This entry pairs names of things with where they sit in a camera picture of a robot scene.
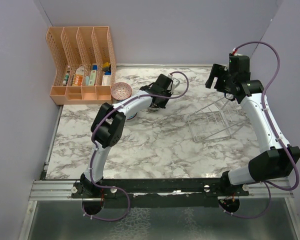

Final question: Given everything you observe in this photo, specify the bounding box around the black mounting base rail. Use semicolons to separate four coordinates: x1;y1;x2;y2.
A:
71;178;249;209

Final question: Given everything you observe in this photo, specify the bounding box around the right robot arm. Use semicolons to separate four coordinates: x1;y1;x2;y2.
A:
205;54;300;196

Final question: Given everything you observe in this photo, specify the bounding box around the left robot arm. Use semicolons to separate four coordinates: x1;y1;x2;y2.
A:
80;74;180;198

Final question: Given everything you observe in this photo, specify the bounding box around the orange plastic file organizer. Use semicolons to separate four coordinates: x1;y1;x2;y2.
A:
46;26;117;106

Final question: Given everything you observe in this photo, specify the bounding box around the white wire dish rack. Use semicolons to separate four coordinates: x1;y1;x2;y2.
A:
186;98;249;143

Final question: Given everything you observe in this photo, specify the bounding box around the dark blue patterned bowl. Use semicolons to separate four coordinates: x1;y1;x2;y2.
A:
126;113;138;121

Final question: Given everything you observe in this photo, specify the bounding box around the pink patterned bowl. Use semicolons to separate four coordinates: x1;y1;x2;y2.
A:
110;82;133;101

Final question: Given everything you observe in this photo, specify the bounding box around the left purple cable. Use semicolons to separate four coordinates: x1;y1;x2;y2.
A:
81;71;189;222

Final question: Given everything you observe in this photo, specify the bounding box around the red floral bowl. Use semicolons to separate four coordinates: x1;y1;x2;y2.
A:
148;106;162;112

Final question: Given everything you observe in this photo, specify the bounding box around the aluminium frame rail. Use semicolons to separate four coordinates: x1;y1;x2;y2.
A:
29;179;83;201

